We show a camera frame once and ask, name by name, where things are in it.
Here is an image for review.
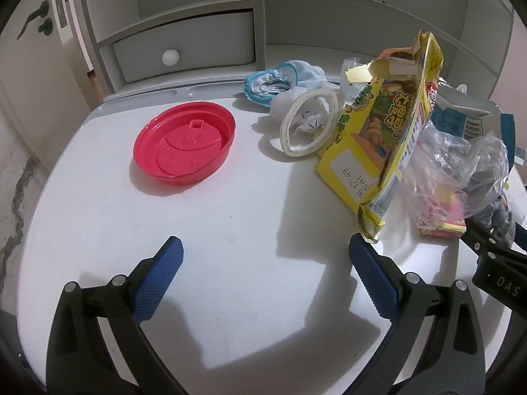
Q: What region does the small pink yellow box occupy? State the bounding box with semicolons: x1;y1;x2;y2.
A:
420;191;468;239

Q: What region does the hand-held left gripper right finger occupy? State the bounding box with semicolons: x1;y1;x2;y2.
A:
348;232;486;395

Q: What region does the white desk shelf unit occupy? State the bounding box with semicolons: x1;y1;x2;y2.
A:
76;0;515;103

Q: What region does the dark door handle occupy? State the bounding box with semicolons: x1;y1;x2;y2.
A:
16;0;50;41

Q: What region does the white cloth with blue trim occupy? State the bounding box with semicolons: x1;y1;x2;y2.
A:
244;60;328;110

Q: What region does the small clear plastic wrapper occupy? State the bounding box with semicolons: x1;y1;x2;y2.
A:
340;58;371;103

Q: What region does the torn yellow snack box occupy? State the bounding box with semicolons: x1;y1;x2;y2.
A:
316;30;445;244

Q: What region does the white door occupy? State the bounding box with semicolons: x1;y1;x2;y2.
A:
0;0;97;141

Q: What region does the white drawer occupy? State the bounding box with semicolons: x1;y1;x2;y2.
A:
112;10;254;85

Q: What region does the white tape roll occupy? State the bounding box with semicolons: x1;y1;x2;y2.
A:
279;89;341;158

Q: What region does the blue white paper package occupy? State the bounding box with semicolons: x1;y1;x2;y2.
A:
430;84;505;141

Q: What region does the clear plastic bag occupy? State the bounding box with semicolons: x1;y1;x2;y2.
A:
401;125;511;231

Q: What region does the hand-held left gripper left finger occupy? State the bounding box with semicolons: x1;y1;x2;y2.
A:
46;235;184;395

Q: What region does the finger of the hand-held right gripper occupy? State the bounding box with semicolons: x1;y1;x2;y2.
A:
461;217;527;262

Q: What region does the red plastic lid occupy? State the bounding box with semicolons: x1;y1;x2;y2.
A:
132;101;237;186

